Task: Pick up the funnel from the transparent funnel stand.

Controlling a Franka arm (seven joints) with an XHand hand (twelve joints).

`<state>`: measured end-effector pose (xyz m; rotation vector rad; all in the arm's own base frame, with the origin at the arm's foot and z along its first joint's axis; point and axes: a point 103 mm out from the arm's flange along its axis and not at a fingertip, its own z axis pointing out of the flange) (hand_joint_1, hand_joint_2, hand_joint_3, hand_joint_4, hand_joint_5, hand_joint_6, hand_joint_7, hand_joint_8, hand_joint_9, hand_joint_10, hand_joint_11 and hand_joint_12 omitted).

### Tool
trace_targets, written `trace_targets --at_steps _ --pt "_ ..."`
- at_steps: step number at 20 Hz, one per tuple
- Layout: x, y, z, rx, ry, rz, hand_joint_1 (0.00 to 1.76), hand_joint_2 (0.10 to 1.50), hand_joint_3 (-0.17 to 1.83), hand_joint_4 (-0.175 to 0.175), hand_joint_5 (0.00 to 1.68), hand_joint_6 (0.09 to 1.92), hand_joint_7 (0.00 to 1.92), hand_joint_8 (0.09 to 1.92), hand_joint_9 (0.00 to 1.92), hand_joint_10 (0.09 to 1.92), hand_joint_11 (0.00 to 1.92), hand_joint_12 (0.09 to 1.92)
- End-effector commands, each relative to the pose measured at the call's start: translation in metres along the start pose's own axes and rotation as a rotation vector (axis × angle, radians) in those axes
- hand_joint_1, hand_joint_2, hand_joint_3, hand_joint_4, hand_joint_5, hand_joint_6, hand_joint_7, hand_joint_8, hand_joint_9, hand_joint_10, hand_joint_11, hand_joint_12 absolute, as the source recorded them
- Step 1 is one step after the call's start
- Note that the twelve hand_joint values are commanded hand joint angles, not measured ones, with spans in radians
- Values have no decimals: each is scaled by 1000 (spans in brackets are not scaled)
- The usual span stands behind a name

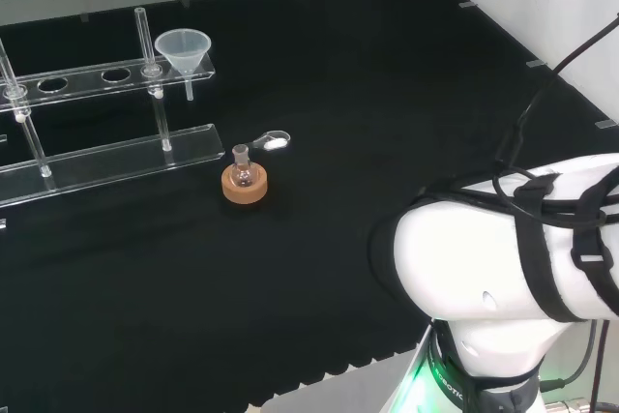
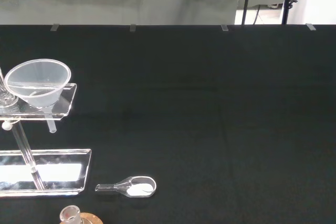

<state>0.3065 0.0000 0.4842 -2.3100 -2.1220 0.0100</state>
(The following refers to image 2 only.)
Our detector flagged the glass weighing funnel with powder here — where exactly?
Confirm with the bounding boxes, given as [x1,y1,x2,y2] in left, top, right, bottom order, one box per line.
[94,175,158,198]

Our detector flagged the clear acrylic funnel stand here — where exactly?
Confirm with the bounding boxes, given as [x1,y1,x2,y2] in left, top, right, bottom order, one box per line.
[0,67,92,198]

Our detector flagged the black bench cloth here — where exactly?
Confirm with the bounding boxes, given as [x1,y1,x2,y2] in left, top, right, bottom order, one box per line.
[0,24,336,224]

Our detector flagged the glass round-bottom flask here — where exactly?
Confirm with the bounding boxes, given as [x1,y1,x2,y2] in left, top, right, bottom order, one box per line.
[59,205,82,224]

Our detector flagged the black floor cable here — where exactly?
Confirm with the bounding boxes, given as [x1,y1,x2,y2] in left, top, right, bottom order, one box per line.
[253,5,264,25]

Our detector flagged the cork ring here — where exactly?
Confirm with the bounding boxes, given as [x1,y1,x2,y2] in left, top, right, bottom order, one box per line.
[59,212,103,224]

